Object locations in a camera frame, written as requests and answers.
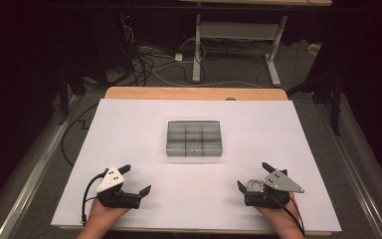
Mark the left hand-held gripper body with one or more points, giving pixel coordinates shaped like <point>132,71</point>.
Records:
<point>112,199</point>

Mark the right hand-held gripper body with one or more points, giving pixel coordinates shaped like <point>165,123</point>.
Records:
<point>278,182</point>

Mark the clear plastic compartment box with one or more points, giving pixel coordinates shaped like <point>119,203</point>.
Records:
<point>194,138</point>

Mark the person's left hand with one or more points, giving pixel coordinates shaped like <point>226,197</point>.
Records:
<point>104,213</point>

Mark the person's right hand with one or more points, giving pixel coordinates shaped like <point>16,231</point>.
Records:
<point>280,215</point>

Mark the white table cover sheet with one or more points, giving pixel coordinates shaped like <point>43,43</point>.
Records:
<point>129,132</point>

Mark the dark round table grommet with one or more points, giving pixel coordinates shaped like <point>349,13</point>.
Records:
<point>230,98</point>

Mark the black metal stand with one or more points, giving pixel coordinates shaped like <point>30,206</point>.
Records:
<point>64,96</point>
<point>335,99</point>

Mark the white power adapter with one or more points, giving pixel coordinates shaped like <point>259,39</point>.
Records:
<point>178,57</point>

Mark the dark equipment box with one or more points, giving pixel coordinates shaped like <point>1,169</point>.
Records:
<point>124,40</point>

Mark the aluminium floor rail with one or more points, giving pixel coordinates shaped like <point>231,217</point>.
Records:
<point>351,166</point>
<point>36,169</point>

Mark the white metal desk frame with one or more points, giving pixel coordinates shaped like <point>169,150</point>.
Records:
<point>238,30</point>

